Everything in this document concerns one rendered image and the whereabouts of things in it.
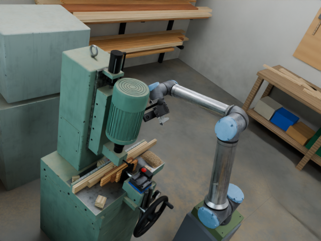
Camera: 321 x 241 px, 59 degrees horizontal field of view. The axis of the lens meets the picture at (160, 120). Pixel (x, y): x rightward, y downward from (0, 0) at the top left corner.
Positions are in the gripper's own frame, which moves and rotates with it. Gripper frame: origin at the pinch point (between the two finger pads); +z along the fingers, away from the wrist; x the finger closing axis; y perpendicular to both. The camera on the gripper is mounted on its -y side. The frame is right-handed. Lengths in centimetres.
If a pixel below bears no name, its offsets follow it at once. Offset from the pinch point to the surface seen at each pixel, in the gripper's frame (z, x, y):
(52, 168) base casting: -13, 3, -73
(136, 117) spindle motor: 17.2, -2.5, -7.8
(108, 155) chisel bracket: -4.5, 9.8, -35.1
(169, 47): -291, -73, 43
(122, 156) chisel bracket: -1.1, 13.6, -27.6
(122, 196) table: 0, 34, -37
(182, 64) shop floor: -383, -48, 57
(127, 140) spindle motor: 10.2, 5.8, -18.5
